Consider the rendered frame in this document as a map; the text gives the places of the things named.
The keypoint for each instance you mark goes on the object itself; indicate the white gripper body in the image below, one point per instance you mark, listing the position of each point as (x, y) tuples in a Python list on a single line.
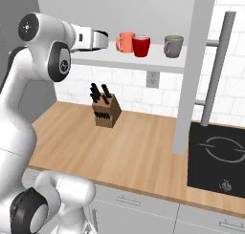
[(99, 43)]

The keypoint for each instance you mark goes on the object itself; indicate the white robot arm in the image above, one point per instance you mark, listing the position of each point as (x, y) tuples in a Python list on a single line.
[(16, 139)]

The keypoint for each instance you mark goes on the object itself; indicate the grey cabinet door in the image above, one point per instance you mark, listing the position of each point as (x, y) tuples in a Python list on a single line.
[(192, 85)]

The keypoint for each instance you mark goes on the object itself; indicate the orange mug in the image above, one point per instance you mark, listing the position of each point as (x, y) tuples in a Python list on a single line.
[(126, 42)]

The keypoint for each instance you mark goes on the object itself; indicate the red mug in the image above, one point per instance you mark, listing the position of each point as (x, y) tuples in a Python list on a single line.
[(141, 46)]

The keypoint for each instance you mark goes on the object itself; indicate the wooden knife block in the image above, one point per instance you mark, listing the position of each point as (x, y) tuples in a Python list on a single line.
[(108, 112)]

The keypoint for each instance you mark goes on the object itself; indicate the grey mug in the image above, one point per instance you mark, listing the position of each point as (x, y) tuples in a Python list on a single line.
[(173, 47)]

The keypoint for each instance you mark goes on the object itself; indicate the grey tall unit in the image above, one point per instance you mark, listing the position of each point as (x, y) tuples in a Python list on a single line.
[(38, 97)]

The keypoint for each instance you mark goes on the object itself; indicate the grey drawer front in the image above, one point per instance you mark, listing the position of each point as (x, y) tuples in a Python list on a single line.
[(150, 202), (207, 220), (30, 177)]

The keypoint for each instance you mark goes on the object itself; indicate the black hob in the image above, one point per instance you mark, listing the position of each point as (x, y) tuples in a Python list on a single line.
[(217, 161)]

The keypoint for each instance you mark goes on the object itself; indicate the grey cupboard door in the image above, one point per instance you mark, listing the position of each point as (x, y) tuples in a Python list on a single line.
[(134, 222)]

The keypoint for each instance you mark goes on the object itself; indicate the grey hob knob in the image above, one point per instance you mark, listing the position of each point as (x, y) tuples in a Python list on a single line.
[(226, 186)]

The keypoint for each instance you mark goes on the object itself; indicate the grey wall cabinet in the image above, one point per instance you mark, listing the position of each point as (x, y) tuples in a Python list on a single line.
[(134, 11)]

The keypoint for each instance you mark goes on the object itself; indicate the grey wall socket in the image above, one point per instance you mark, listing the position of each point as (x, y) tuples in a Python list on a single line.
[(152, 79)]

